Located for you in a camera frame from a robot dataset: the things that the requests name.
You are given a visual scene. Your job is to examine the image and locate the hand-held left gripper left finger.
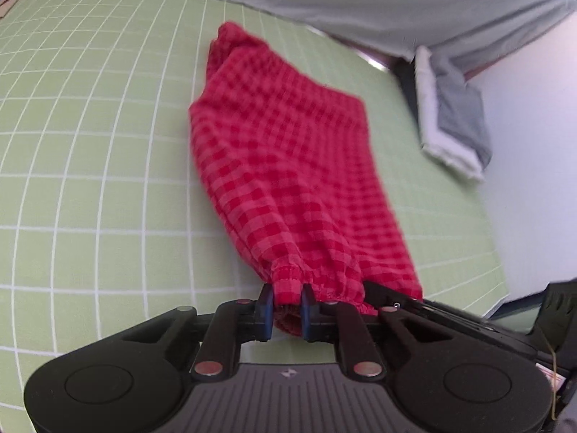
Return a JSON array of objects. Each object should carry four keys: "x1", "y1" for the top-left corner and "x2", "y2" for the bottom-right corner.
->
[{"x1": 121, "y1": 285, "x2": 276, "y2": 380}]

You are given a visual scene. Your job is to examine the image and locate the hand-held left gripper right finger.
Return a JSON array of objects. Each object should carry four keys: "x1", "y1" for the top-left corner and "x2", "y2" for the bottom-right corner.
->
[{"x1": 300, "y1": 284, "x2": 457, "y2": 380}]

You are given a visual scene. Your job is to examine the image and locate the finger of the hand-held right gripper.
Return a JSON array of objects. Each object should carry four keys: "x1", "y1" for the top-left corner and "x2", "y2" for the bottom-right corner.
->
[{"x1": 362, "y1": 280, "x2": 539, "y2": 362}]

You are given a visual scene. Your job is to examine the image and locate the red checked shorts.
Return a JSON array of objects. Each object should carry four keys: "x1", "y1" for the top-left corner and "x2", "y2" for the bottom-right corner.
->
[{"x1": 188, "y1": 21, "x2": 425, "y2": 337}]

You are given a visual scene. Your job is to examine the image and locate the folded grey white towel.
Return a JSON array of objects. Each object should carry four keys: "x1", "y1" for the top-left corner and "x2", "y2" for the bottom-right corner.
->
[{"x1": 413, "y1": 45, "x2": 493, "y2": 184}]

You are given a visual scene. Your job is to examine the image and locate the green grid mat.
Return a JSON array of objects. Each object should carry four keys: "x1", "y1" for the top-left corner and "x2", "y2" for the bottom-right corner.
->
[{"x1": 0, "y1": 0, "x2": 511, "y2": 418}]

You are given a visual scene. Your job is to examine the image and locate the grey printed bed sheet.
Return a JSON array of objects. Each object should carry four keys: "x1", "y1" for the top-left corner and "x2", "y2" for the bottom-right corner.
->
[{"x1": 17, "y1": 0, "x2": 577, "y2": 62}]

